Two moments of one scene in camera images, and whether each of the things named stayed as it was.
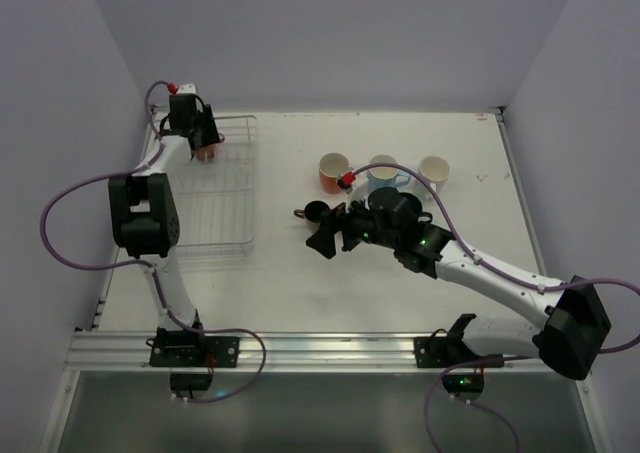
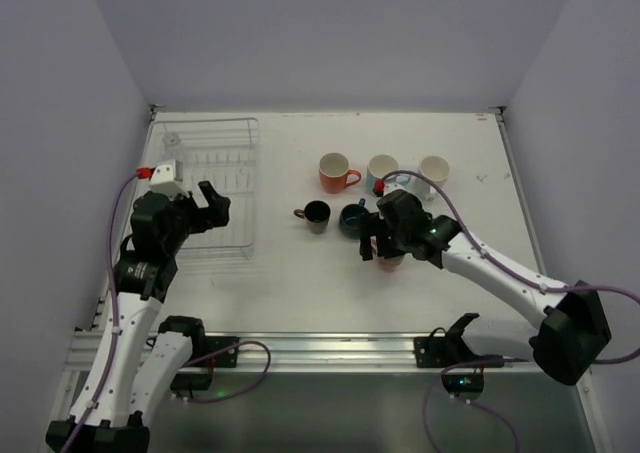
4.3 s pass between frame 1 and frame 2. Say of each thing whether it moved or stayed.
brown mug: stayed
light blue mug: stayed
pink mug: moved
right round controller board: stayed
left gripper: moved
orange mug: stayed
